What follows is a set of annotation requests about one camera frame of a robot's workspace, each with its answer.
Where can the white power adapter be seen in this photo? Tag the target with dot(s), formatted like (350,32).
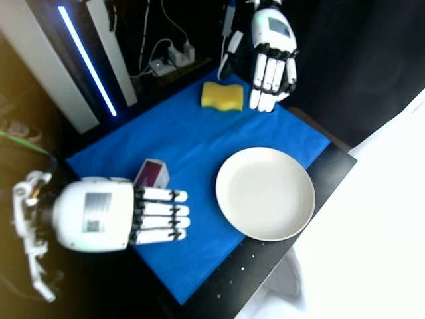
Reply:
(159,66)

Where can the yellow green sponge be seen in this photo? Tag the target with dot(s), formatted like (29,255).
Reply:
(220,94)

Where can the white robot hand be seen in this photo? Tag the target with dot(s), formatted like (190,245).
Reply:
(270,33)
(96,216)

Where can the maroon and white small box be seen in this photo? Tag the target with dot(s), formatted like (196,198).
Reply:
(151,172)

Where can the white column with blue light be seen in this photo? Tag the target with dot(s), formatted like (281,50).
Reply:
(33,50)

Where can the white round plate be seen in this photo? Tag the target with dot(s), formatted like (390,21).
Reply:
(265,192)

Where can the blue table cloth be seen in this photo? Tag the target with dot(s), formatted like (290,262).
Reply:
(186,146)

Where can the white power strip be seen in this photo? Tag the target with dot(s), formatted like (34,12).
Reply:
(181,53)

